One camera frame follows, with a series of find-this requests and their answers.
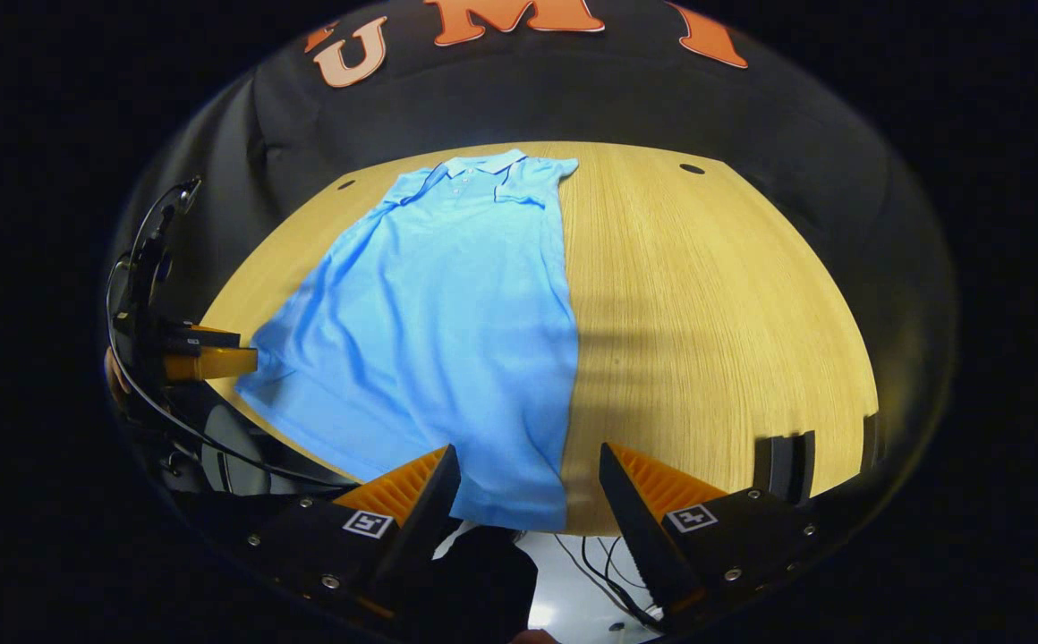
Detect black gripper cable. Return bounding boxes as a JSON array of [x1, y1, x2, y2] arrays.
[[106, 183, 354, 491]]

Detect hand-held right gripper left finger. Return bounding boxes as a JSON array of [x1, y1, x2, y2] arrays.
[[246, 445, 463, 620]]

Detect person's dark clothing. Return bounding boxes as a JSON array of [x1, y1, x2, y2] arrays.
[[412, 526, 540, 644]]

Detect black floor cables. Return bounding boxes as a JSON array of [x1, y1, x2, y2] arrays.
[[555, 534, 665, 629]]

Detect light blue T-shirt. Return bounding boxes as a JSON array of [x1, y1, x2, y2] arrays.
[[233, 148, 581, 533]]

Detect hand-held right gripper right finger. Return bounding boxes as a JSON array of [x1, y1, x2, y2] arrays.
[[598, 442, 842, 632]]

